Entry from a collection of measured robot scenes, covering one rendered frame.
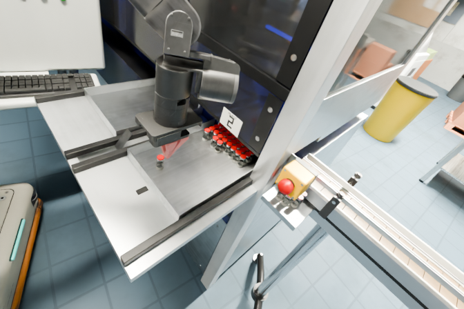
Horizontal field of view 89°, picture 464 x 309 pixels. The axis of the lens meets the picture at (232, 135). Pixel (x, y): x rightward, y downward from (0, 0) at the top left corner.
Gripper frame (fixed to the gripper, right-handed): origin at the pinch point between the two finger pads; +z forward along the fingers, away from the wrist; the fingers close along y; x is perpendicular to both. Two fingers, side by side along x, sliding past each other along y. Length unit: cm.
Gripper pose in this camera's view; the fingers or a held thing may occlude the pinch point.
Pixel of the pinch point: (166, 153)
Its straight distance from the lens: 49.3
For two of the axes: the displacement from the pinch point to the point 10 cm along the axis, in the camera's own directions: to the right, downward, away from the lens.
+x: -6.6, -5.9, 4.7
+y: 7.2, -2.9, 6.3
